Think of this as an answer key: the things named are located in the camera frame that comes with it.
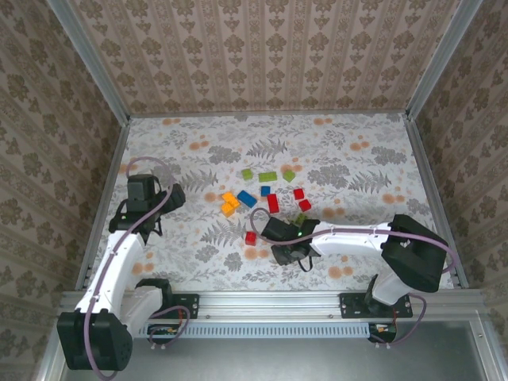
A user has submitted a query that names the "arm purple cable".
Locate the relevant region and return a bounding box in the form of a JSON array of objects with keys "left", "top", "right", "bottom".
[
  {"left": 250, "top": 206, "right": 461, "bottom": 350},
  {"left": 84, "top": 156, "right": 191, "bottom": 380}
]

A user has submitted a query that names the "wiring connector with orange wires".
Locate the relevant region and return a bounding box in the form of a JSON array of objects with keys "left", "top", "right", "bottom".
[
  {"left": 371, "top": 313, "right": 398, "bottom": 339},
  {"left": 148, "top": 313, "right": 186, "bottom": 339}
]

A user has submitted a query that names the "long blue lego brick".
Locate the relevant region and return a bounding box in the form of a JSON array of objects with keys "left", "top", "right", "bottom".
[{"left": 237, "top": 190, "right": 258, "bottom": 210}]

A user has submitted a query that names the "aluminium corner post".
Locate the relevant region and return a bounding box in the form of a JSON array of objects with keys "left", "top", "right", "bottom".
[
  {"left": 46, "top": 0, "right": 131, "bottom": 126},
  {"left": 406, "top": 0, "right": 484, "bottom": 120}
]

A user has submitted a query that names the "grey metal sheet panel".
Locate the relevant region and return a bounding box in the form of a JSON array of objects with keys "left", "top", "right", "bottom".
[{"left": 59, "top": 321, "right": 491, "bottom": 381}]

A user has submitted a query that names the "thin aluminium edge rail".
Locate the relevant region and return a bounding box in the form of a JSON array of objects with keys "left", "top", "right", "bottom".
[{"left": 126, "top": 110, "right": 412, "bottom": 119}]

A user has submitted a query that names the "floral patterned table mat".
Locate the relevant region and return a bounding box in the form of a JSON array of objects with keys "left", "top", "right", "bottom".
[{"left": 81, "top": 114, "right": 456, "bottom": 293}]

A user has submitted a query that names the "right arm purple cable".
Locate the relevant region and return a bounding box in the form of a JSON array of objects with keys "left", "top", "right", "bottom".
[{"left": 250, "top": 206, "right": 461, "bottom": 350}]

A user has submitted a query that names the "slotted grey cable duct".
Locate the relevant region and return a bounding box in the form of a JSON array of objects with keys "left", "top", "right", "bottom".
[{"left": 133, "top": 321, "right": 372, "bottom": 339}]

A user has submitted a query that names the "right gripper thin black cable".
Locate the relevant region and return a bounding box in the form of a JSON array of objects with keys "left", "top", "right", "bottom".
[{"left": 297, "top": 253, "right": 321, "bottom": 274}]

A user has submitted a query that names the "wide aluminium base rail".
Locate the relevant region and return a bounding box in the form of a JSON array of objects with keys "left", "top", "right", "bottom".
[{"left": 59, "top": 289, "right": 487, "bottom": 321}]

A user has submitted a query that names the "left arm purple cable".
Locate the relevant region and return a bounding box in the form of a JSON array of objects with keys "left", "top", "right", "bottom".
[{"left": 84, "top": 156, "right": 191, "bottom": 380}]

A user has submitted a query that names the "aluminium frame bar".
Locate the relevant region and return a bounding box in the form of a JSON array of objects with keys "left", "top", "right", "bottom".
[
  {"left": 33, "top": 313, "right": 67, "bottom": 381},
  {"left": 470, "top": 313, "right": 501, "bottom": 381}
]

